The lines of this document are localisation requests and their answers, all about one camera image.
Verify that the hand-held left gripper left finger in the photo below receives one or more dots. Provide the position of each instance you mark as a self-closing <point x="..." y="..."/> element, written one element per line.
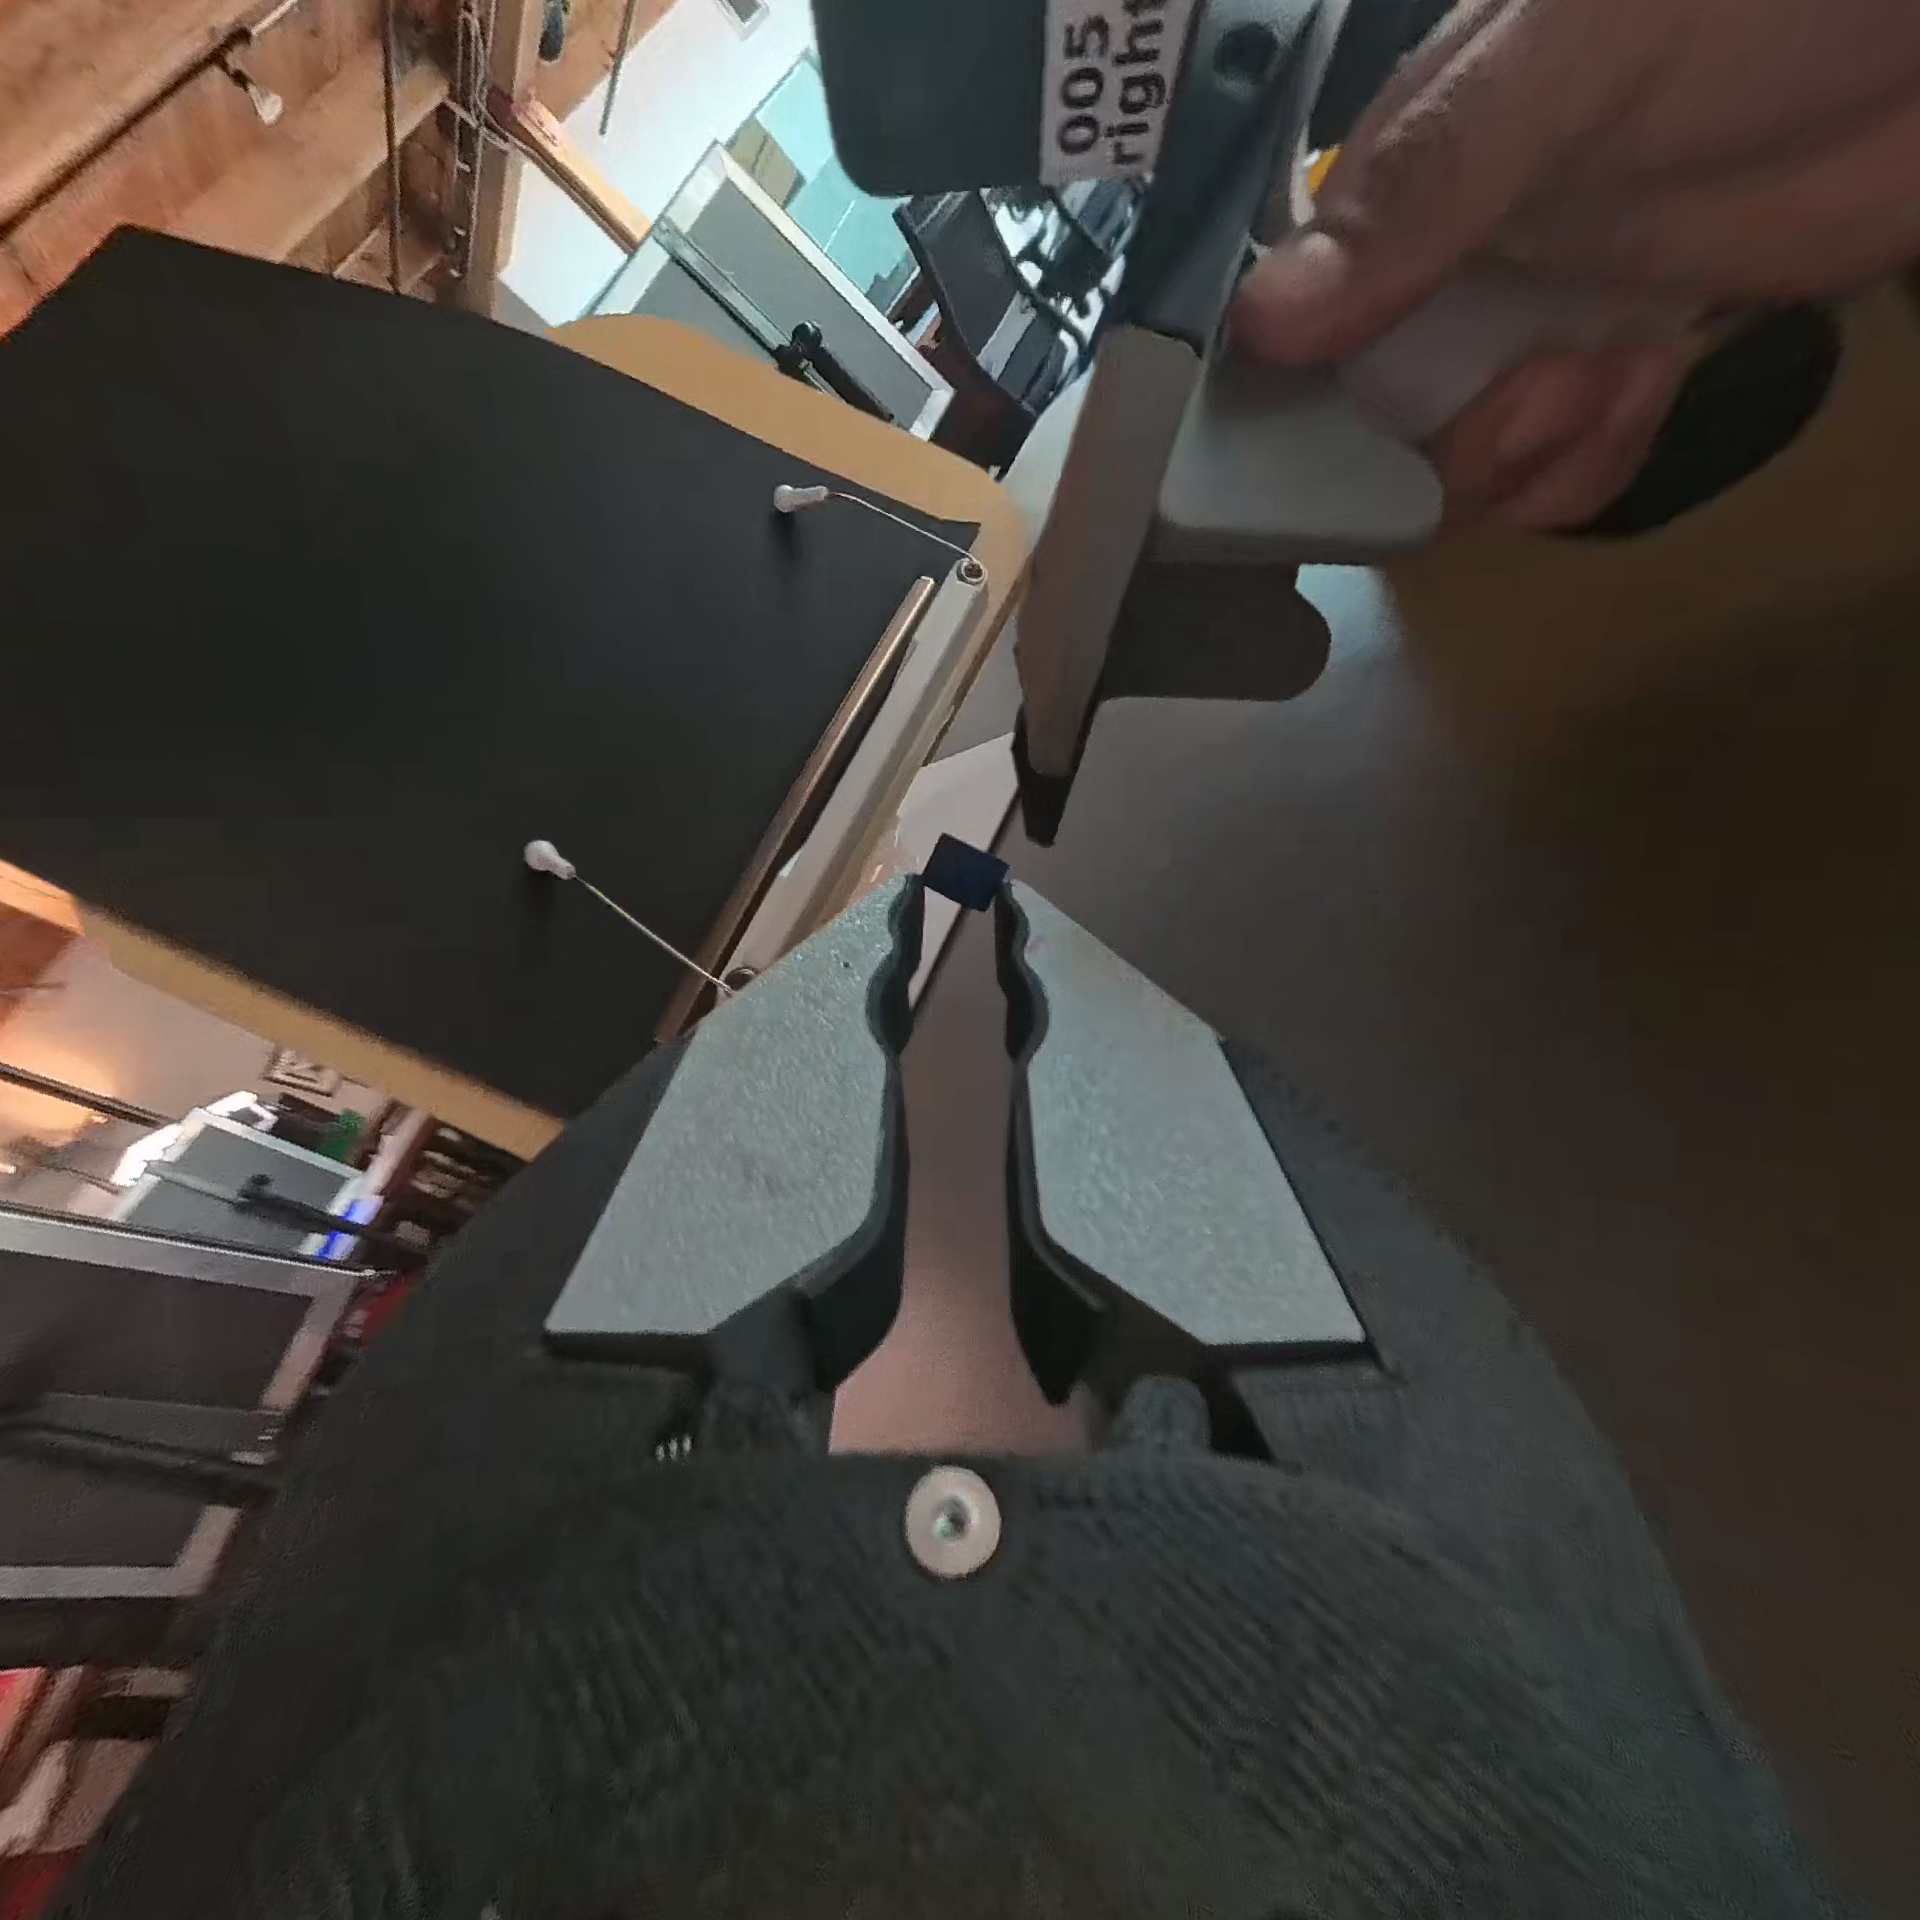
<point x="736" y="1185"/>

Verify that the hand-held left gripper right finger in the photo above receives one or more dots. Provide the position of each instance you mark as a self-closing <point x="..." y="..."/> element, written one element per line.
<point x="1169" y="1198"/>

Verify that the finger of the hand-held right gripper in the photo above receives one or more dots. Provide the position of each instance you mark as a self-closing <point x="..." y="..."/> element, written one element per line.
<point x="1096" y="524"/>
<point x="1214" y="637"/>

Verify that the person's right hand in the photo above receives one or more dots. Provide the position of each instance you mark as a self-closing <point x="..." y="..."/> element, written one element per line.
<point x="1650" y="151"/>

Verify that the black office chair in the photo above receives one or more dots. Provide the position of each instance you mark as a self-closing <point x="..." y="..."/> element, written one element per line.
<point x="975" y="300"/>

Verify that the grey framed partition panel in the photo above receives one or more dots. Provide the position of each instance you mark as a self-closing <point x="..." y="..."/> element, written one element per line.
<point x="210" y="1185"/>
<point x="750" y="239"/>

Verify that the white ceiling spot lamp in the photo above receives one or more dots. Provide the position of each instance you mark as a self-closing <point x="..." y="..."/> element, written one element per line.
<point x="262" y="96"/>

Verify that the black computer monitor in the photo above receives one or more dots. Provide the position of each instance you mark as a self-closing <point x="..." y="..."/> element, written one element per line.
<point x="375" y="600"/>

